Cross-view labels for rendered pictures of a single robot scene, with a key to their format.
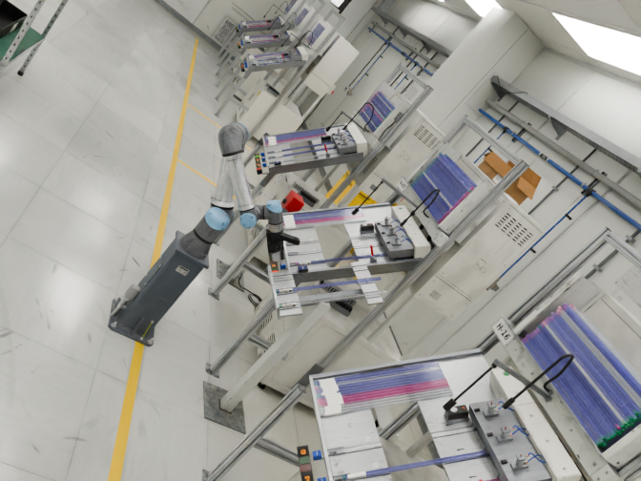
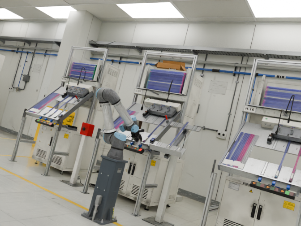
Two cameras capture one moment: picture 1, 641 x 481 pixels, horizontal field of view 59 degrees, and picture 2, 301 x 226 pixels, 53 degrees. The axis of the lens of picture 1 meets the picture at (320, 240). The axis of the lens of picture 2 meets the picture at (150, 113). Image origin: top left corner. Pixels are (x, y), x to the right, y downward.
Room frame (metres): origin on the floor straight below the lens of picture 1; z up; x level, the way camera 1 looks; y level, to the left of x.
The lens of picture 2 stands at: (0.10, 1.67, 0.84)
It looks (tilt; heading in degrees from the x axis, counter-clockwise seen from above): 4 degrees up; 329
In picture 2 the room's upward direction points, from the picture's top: 14 degrees clockwise
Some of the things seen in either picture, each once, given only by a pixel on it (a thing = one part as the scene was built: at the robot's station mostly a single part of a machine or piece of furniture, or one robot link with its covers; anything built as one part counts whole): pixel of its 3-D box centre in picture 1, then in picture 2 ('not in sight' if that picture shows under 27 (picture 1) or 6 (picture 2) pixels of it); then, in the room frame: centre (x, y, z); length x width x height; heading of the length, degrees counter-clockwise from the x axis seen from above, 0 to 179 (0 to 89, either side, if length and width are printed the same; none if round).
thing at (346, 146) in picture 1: (304, 190); (65, 125); (4.53, 0.37, 0.66); 1.01 x 0.73 x 1.31; 116
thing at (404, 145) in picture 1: (346, 177); (79, 109); (4.64, 0.19, 0.95); 1.35 x 0.82 x 1.90; 116
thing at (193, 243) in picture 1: (198, 240); (116, 152); (2.55, 0.44, 0.60); 0.15 x 0.15 x 0.10
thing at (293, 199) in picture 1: (262, 237); (80, 153); (3.77, 0.31, 0.39); 0.24 x 0.24 x 0.78; 26
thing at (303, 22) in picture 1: (285, 55); not in sight; (8.84, 2.29, 0.95); 1.37 x 0.82 x 1.90; 116
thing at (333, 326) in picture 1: (320, 338); (144, 176); (3.32, -0.42, 0.31); 0.70 x 0.65 x 0.62; 26
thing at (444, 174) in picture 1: (446, 191); (166, 81); (3.22, -0.34, 1.52); 0.51 x 0.13 x 0.27; 26
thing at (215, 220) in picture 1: (213, 223); (118, 140); (2.56, 0.44, 0.72); 0.13 x 0.12 x 0.14; 7
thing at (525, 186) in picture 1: (510, 174); (175, 66); (3.45, -0.56, 1.82); 0.68 x 0.30 x 0.20; 26
